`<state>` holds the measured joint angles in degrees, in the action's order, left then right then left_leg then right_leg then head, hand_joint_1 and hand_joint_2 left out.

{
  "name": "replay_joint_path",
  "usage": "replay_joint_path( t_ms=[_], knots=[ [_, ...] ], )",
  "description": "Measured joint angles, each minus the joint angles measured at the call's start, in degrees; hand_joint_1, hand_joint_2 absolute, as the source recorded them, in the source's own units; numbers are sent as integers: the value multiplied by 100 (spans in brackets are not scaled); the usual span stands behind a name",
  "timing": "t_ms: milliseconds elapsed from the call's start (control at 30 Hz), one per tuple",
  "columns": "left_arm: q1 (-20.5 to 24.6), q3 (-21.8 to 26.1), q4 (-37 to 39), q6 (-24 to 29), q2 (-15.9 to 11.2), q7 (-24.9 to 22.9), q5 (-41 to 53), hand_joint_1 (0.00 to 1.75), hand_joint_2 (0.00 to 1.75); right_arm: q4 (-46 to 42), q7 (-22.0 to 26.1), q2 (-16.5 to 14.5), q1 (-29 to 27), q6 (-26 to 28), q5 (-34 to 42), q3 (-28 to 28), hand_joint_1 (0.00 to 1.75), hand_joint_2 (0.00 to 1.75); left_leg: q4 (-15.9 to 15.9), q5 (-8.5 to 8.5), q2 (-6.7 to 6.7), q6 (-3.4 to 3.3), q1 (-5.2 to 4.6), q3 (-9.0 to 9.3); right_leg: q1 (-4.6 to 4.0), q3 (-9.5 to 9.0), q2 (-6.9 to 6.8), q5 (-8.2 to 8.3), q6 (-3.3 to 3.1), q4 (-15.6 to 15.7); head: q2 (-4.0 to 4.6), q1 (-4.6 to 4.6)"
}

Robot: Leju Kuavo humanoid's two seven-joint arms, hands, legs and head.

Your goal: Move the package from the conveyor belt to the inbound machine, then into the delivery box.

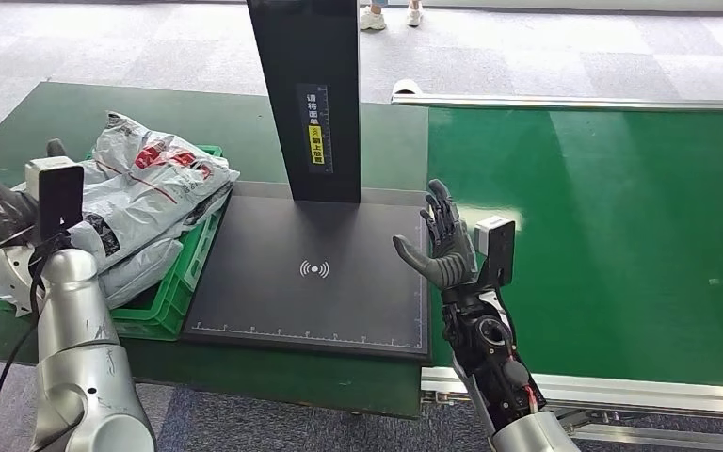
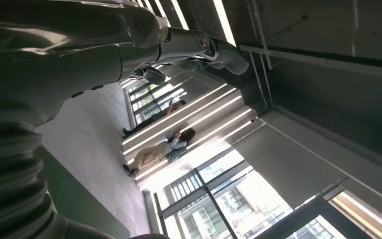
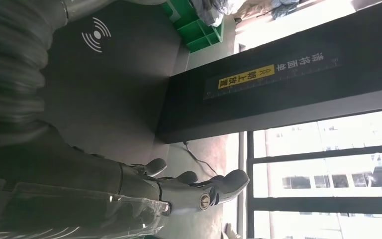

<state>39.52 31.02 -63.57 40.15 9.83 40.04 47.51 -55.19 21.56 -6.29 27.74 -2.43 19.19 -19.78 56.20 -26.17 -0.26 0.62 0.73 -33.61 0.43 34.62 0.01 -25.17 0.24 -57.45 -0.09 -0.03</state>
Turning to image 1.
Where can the green conveyor belt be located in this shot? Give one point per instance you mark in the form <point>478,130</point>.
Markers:
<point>648,218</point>

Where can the person's white shoe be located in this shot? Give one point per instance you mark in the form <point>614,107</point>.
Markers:
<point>373,20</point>
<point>414,16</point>

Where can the plain grey package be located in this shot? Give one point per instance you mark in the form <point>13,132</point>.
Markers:
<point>143,271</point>

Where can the silver conveyor side rail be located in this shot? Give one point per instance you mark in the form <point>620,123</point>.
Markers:
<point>617,390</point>
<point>586,102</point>

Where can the yellow and black machine label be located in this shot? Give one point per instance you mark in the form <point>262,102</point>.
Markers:
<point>314,143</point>

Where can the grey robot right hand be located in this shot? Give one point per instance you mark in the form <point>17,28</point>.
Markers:
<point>452,259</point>

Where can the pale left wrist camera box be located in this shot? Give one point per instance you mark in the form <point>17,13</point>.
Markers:
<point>59,199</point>

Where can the grey package with red print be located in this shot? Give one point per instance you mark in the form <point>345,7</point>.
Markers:
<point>149,187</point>

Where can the black inbound scanner machine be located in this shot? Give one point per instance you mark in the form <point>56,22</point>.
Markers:
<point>349,299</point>

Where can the green plastic delivery crate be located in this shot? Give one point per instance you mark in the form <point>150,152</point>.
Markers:
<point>168,306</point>

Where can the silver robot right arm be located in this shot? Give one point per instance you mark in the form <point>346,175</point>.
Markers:
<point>492,362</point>

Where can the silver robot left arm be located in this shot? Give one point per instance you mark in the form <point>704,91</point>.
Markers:
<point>81,374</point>

